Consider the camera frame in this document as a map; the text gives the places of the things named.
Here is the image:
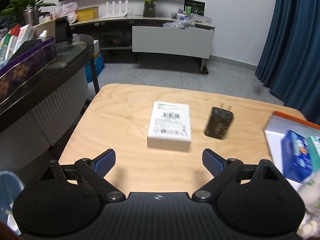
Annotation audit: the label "white plastic bag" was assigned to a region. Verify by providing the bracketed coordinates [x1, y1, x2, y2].
[55, 2, 78, 23]

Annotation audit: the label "blue curtain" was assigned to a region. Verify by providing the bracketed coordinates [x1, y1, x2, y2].
[255, 0, 320, 125]

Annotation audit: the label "white router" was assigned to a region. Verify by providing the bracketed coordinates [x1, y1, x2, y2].
[102, 1, 129, 18]

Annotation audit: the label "beige box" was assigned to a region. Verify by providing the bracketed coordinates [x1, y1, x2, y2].
[33, 19, 56, 40]

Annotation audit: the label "white panel on casters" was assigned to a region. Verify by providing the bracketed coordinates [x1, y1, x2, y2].
[132, 26, 215, 75]

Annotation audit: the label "trash bin with plastic liner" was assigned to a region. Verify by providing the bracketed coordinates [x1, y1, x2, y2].
[0, 170, 25, 235]

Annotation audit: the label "small white cardboard box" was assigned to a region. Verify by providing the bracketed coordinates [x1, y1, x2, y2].
[147, 101, 192, 152]

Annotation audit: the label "white orange-rimmed tray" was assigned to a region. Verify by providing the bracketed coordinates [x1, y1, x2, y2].
[264, 110, 320, 189]

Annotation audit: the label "metal cup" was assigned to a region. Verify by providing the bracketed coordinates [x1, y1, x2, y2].
[24, 7, 40, 25]

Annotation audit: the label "black power adapter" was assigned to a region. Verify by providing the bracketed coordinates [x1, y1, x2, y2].
[204, 102, 235, 140]

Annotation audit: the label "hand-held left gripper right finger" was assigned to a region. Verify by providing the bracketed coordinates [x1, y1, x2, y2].
[192, 149, 288, 202]

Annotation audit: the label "long television cabinet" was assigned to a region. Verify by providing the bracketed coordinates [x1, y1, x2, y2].
[70, 15, 216, 53]

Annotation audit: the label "blue tin box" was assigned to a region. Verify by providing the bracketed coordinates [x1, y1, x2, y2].
[281, 129, 314, 183]

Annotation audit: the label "blue water bottle pack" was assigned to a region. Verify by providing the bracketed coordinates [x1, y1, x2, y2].
[85, 54, 105, 83]

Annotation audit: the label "small boxes on cabinet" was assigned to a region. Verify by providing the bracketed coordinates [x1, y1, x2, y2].
[171, 10, 190, 22]

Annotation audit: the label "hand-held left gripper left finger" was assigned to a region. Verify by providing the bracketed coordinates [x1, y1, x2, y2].
[39, 149, 126, 202]

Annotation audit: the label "row of medicine boxes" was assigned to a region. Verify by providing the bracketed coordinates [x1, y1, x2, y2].
[0, 24, 35, 68]

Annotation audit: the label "leafy green potted plant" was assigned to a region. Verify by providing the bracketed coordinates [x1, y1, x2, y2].
[0, 0, 57, 27]

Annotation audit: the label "purple patterned box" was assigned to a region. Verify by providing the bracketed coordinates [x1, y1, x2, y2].
[0, 36, 57, 103]

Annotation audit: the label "green black box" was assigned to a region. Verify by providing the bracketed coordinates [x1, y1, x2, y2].
[184, 0, 206, 15]

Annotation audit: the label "yellow box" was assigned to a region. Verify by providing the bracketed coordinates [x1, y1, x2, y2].
[77, 6, 99, 22]

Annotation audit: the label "black upright box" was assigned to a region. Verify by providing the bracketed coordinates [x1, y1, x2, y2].
[55, 16, 69, 43]

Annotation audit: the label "clear plastic bags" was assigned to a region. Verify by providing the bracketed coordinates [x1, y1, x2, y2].
[163, 20, 192, 30]

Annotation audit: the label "green white bandage box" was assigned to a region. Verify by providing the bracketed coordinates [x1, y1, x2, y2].
[307, 135, 320, 173]

